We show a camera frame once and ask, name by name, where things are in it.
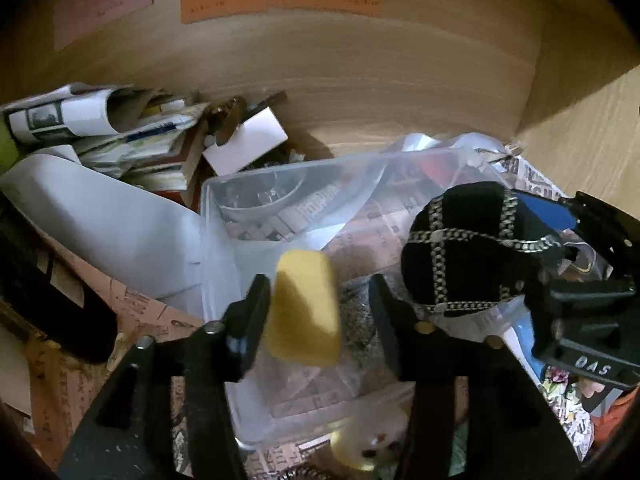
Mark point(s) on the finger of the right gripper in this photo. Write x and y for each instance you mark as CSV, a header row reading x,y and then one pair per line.
x,y
553,214

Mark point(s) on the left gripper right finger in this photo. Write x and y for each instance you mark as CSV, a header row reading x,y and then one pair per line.
x,y
512,432

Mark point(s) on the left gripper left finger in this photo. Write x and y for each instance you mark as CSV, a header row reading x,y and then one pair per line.
x,y
127,431

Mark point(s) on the black chain-pattern pouch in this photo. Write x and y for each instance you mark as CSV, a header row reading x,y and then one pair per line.
x,y
473,247

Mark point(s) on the yellow white round plush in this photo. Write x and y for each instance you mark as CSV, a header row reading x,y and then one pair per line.
x,y
371,438

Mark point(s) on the yellow sponge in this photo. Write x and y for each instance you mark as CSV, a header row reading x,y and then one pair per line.
x,y
304,321

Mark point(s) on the white rolled paper sheet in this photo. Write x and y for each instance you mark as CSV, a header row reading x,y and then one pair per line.
x,y
142,240

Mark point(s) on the dark wine bottle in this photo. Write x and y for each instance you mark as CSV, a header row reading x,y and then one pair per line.
x,y
47,297

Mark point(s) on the clear plastic storage box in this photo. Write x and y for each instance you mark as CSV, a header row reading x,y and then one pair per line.
x,y
318,231

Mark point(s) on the rolled newspaper stack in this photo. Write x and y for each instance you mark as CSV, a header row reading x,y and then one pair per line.
x,y
146,137

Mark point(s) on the white paper card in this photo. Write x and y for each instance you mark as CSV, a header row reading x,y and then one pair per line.
x,y
256,137

